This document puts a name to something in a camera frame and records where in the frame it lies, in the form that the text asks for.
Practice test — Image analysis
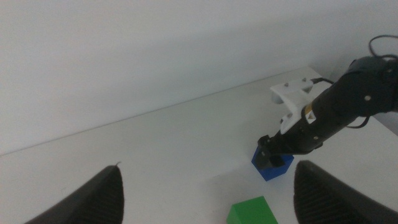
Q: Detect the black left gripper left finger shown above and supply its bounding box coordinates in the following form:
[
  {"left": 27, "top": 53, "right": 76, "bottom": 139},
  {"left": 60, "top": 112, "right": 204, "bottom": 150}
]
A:
[{"left": 24, "top": 164, "right": 126, "bottom": 224}]

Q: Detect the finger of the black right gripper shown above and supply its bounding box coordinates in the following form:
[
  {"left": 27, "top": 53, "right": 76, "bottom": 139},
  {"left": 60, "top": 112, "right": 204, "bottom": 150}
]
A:
[{"left": 256, "top": 148, "right": 286, "bottom": 171}]

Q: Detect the blue cube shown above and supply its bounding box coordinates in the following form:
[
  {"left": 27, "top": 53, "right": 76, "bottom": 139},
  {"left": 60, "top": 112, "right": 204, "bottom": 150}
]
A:
[{"left": 251, "top": 146, "right": 295, "bottom": 182}]

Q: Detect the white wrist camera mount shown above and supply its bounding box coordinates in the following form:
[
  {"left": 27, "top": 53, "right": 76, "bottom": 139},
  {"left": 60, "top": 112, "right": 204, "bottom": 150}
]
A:
[{"left": 269, "top": 77, "right": 322, "bottom": 136}]

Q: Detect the black cable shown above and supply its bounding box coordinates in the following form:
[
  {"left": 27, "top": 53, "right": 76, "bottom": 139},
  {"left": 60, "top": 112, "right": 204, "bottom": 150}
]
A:
[
  {"left": 345, "top": 115, "right": 371, "bottom": 129},
  {"left": 368, "top": 34, "right": 398, "bottom": 62},
  {"left": 310, "top": 77, "right": 336, "bottom": 86}
]

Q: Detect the green cube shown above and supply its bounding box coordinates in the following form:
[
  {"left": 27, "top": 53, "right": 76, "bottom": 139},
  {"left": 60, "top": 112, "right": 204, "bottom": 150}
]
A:
[{"left": 226, "top": 195, "right": 279, "bottom": 224}]

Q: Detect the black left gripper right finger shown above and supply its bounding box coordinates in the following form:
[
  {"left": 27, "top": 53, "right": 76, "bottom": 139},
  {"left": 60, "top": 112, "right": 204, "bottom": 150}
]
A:
[{"left": 293, "top": 159, "right": 398, "bottom": 224}]

